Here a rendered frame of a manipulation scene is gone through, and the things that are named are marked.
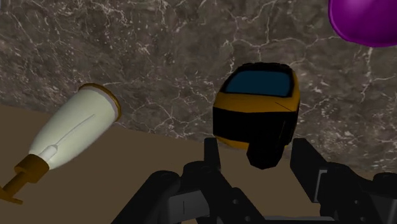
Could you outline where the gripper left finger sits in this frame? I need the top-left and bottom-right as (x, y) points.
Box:
(111, 137), (265, 224)

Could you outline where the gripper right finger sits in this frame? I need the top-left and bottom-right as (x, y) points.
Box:
(290, 137), (397, 224)

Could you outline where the yellow and black helmet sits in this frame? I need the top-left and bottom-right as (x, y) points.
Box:
(212, 62), (301, 170)

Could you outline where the cream bottle with brown pump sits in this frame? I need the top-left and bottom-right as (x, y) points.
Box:
(0, 82), (122, 206)

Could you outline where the purple round object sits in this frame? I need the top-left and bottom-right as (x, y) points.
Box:
(328, 0), (397, 48)

